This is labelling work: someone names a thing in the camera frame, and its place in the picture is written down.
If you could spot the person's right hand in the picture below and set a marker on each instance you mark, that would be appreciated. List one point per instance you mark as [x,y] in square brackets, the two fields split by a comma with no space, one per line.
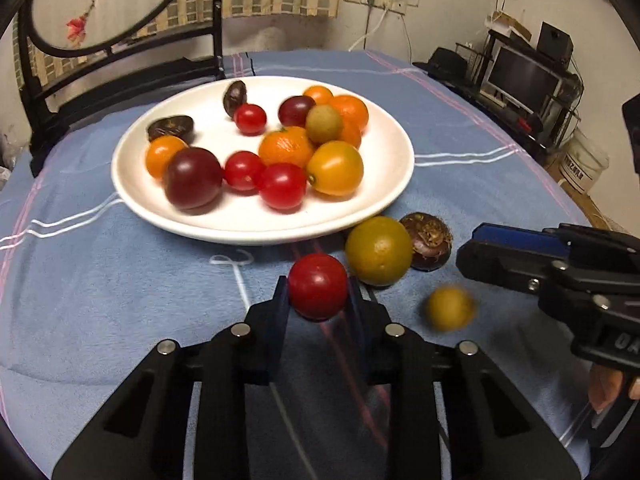
[606,385]

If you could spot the red tomato on plate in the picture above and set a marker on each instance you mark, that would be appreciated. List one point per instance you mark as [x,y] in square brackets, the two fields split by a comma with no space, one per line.
[282,186]

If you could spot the dark red plum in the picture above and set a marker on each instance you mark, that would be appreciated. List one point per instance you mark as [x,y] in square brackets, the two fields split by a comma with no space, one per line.
[294,110]

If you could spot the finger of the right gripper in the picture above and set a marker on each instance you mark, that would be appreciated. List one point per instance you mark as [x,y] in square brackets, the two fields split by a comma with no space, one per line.
[521,239]
[503,266]

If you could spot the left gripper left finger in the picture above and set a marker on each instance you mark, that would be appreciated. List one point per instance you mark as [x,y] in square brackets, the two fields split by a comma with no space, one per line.
[268,321]

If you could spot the small mandarin orange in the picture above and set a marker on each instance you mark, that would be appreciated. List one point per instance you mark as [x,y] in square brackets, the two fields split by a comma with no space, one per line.
[352,109]

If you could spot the mandarin in pile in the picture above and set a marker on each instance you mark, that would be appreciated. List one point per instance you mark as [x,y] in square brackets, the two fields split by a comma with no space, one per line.
[350,134]

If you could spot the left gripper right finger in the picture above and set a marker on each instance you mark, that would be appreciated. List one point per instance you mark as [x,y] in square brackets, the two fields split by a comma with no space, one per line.
[367,321]

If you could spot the woven bamboo wall hanging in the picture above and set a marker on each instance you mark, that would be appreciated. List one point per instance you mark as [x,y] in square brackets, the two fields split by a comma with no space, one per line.
[63,35]

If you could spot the yellow-orange persimmon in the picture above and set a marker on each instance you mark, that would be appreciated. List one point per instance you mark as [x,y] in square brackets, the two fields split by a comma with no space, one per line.
[335,169]

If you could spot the small orange left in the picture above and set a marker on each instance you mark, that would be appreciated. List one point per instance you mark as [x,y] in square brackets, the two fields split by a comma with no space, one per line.
[160,152]

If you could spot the white round plate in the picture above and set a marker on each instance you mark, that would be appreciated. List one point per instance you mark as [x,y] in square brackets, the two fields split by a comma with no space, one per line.
[244,218]

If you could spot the white plastic bucket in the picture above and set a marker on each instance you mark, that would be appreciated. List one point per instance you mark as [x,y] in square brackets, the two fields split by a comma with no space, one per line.
[582,162]

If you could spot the round embroidered screen stand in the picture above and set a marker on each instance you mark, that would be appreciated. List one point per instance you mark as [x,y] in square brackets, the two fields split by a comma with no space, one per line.
[146,66]

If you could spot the small tan kiwi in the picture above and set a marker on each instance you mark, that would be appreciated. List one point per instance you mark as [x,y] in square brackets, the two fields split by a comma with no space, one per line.
[323,124]

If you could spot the old monitor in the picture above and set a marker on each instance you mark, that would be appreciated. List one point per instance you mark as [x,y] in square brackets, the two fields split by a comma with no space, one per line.
[521,80]

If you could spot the green-yellow orange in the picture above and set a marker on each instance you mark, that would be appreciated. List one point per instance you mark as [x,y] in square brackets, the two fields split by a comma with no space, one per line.
[379,251]

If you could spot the black speaker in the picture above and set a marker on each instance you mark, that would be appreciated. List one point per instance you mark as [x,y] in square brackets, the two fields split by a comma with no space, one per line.
[555,44]

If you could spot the orange mandarin centre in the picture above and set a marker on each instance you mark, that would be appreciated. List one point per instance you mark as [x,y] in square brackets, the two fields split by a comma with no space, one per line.
[290,145]

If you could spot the small red tomato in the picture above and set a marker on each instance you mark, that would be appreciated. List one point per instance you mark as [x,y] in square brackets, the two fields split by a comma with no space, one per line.
[250,119]

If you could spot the small yellow kumquat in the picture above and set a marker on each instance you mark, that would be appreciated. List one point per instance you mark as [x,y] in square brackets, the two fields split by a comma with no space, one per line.
[449,308]

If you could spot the dark plum beside plate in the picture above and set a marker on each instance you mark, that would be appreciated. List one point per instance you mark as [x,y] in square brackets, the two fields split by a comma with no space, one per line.
[192,178]

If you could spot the red cherry tomato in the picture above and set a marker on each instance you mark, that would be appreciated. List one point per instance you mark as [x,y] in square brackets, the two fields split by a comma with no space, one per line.
[317,287]
[242,171]

